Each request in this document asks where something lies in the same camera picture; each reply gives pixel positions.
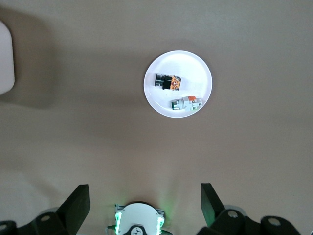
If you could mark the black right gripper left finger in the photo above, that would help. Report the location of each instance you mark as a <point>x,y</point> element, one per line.
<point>73,208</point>

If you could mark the white lidded storage box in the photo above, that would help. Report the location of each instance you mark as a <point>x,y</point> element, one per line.
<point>5,61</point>

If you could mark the pink round plate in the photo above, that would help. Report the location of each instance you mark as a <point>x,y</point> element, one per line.
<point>195,71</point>

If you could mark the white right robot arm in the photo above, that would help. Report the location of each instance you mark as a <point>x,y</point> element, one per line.
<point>139,220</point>

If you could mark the brown table mat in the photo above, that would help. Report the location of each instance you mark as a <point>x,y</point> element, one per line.
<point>73,147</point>

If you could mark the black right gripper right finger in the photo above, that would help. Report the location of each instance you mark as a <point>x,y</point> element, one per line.
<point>214,210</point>

